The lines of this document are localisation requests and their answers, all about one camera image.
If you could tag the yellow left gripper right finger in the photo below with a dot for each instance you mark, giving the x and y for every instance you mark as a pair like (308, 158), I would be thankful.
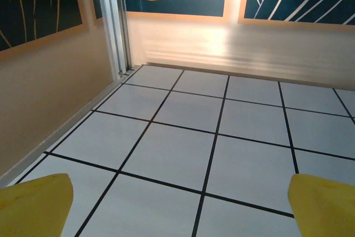
(324, 209)

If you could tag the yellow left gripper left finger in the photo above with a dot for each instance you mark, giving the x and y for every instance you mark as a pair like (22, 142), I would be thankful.
(33, 209)

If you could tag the aluminium table side rail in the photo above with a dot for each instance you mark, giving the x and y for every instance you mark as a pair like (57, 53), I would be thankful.
(44, 146)

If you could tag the aluminium corner post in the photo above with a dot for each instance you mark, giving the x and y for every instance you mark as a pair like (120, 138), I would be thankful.
(115, 20)

